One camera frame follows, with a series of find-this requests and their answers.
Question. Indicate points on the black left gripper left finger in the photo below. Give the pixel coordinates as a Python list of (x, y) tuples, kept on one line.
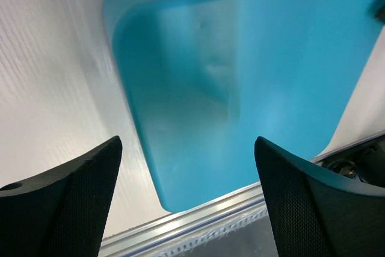
[(62, 211)]

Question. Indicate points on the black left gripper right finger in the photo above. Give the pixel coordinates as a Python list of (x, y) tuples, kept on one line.
[(316, 212)]

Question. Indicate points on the teal box lid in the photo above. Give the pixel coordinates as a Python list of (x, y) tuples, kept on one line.
[(205, 78)]

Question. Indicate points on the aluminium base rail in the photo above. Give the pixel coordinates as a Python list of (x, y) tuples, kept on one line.
[(180, 232)]

